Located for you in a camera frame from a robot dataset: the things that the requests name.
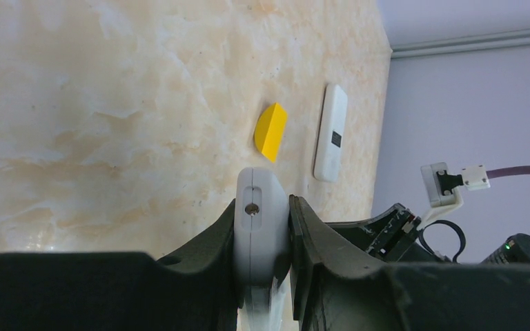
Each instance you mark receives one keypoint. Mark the white remote with buttons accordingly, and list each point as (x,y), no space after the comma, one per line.
(261,248)

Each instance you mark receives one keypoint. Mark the yellow block centre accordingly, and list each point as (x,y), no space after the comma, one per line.
(269,131)

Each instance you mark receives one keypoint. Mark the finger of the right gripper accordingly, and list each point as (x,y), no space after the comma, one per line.
(382,235)

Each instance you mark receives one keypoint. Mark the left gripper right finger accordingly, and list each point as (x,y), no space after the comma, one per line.
(337,286)

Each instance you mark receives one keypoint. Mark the white remote control back up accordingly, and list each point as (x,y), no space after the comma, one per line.
(331,134)

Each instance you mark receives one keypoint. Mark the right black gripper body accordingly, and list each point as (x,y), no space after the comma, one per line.
(415,252)

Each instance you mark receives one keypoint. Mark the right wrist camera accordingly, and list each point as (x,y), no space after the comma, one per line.
(443,188)

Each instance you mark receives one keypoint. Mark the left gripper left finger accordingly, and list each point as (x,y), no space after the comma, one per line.
(191,288)

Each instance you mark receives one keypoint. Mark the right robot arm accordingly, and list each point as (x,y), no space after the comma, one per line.
(516,249)

